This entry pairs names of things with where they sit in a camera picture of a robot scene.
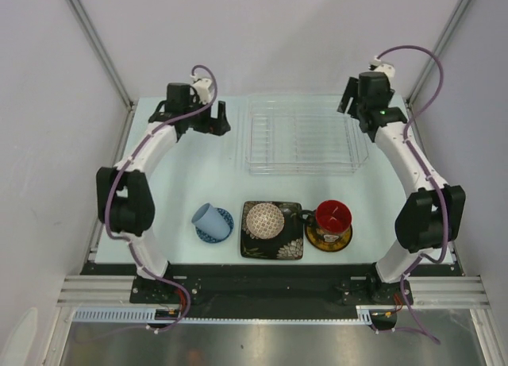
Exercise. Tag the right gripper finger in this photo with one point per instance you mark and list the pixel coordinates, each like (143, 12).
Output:
(353, 109)
(348, 95)

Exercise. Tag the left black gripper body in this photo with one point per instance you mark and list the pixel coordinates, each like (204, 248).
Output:
(206, 113)

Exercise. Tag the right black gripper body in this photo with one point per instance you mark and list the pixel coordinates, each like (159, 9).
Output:
(388, 94)

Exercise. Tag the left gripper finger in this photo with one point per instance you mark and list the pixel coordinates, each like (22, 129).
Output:
(204, 124)
(221, 124)

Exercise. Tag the clear wire dish rack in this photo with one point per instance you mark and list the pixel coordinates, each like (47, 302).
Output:
(289, 134)

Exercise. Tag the light blue cup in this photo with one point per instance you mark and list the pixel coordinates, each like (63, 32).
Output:
(209, 221)

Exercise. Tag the beige patterned bowl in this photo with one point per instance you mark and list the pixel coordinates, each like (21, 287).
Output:
(264, 221)

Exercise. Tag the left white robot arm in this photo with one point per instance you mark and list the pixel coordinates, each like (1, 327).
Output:
(125, 204)

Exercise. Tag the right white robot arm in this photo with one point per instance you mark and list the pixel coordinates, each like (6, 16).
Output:
(431, 216)

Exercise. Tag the blue patterned bowl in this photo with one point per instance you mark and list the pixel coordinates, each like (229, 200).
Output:
(206, 238)

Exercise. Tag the red black mug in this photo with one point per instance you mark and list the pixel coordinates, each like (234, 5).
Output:
(331, 219)

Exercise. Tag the yellow black saucer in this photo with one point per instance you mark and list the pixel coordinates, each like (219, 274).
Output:
(327, 242)

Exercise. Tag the black floral square plate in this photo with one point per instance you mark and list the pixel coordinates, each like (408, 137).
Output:
(288, 245)

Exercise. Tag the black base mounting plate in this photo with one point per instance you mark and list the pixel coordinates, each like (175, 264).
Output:
(284, 292)

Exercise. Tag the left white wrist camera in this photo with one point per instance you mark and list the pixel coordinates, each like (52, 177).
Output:
(202, 87)

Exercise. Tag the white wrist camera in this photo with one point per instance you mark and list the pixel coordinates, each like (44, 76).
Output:
(378, 65)
(202, 87)

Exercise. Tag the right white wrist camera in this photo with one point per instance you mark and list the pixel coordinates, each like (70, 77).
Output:
(378, 65)

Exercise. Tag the right aluminium corner post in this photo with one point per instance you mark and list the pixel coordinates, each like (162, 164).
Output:
(453, 23)

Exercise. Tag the aluminium corner post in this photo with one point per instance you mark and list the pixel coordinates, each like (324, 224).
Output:
(90, 32)
(453, 23)

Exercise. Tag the left aluminium corner post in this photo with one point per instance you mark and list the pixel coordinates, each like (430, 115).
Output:
(90, 32)

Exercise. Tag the white slotted cable duct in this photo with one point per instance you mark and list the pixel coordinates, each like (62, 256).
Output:
(149, 316)

